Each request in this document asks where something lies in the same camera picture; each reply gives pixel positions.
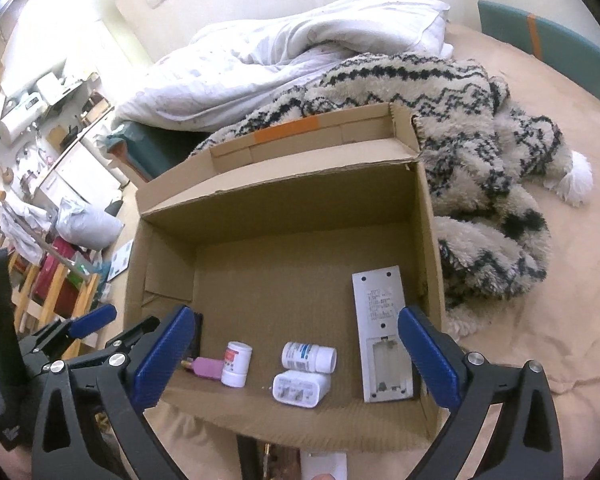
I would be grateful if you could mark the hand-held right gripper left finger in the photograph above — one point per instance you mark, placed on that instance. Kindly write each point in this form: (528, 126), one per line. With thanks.
(162, 357)

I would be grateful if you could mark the cream black patterned blanket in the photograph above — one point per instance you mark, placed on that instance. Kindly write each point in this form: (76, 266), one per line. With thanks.
(480, 160)

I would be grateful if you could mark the white base cabinet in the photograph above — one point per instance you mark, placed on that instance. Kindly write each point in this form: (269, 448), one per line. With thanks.
(80, 172)

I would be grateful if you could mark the slim black device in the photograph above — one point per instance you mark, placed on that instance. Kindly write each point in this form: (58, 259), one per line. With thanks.
(198, 332)

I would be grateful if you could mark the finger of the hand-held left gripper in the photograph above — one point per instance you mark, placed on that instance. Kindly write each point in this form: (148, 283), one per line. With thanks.
(135, 332)
(95, 317)

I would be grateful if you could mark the hanging white cloth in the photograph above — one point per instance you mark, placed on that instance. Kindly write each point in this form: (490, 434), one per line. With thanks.
(25, 230)

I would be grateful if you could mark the white pill bottle blue label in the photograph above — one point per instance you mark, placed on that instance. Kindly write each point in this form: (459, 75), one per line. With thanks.
(307, 357)

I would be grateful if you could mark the white remote control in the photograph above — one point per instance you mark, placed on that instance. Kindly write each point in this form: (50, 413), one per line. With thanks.
(382, 325)

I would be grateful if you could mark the teal mattress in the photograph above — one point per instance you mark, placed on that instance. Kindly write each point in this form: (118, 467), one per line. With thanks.
(150, 150)

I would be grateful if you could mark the white charger plug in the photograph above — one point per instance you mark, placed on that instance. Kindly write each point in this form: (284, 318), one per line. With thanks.
(300, 389)

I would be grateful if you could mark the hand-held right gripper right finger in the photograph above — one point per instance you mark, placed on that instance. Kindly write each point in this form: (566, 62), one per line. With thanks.
(430, 360)

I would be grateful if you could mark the teal cushion orange stripe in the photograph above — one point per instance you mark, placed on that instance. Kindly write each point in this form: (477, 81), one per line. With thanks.
(555, 45)

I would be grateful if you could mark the small white bottle red label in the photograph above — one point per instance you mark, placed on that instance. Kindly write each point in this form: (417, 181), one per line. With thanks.
(236, 365)

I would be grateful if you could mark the white duvet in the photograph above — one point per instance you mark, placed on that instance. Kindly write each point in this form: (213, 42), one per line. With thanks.
(260, 70)

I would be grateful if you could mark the pink lighter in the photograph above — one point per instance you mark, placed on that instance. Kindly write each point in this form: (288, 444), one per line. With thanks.
(205, 367)

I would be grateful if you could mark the white water heater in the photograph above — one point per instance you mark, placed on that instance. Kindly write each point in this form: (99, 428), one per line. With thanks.
(20, 125)

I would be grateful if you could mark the red storage bin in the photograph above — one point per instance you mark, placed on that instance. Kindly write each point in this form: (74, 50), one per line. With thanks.
(55, 270)

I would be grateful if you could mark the grey stuffed bag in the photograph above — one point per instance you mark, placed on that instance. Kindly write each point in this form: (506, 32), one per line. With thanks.
(90, 225)

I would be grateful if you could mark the yellow wooden rack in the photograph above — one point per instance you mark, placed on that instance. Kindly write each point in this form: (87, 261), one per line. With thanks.
(55, 305)

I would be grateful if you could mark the bathroom scale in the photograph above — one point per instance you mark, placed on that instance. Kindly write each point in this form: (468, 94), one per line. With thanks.
(119, 260)

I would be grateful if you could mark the bed with beige sheet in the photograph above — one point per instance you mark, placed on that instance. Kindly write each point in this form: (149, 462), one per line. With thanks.
(555, 350)

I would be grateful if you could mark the cardboard box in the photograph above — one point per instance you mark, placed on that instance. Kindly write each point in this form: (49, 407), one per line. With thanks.
(290, 260)

